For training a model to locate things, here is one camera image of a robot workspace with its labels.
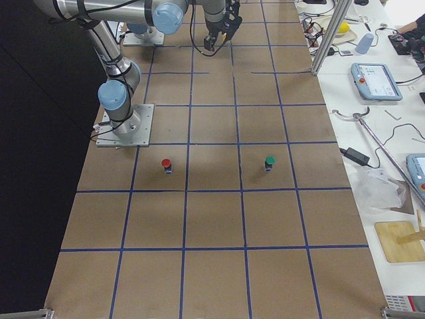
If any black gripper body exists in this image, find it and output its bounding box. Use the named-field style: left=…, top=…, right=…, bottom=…
left=207, top=1, right=242, bottom=42

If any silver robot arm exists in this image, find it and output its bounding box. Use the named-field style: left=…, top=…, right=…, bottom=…
left=35, top=1, right=190, bottom=146
left=126, top=1, right=243, bottom=51

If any green push button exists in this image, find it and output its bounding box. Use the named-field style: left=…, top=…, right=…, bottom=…
left=264, top=156, right=276, bottom=171

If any red push button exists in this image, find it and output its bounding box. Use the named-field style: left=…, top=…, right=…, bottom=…
left=161, top=158, right=173, bottom=174

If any yellow lemon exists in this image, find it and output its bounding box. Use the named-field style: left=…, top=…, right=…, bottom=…
left=337, top=22, right=350, bottom=35

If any blue plastic cup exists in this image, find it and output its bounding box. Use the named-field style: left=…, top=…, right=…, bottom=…
left=355, top=33, right=375, bottom=55

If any teach pendant with screen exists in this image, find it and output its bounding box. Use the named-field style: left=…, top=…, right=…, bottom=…
left=351, top=63, right=403, bottom=101

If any metal reacher grabber stick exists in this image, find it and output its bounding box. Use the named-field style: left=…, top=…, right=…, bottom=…
left=331, top=106, right=417, bottom=191

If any black power adapter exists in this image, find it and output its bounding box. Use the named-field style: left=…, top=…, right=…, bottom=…
left=343, top=148, right=370, bottom=166

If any clear plastic bag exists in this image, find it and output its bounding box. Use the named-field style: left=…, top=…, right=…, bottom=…
left=354, top=167, right=407, bottom=209

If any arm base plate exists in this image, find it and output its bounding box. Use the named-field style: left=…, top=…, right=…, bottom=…
left=123, top=29, right=165, bottom=47
left=96, top=104, right=154, bottom=147

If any aluminium frame post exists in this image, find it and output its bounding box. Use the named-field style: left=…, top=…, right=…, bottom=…
left=311, top=0, right=352, bottom=76

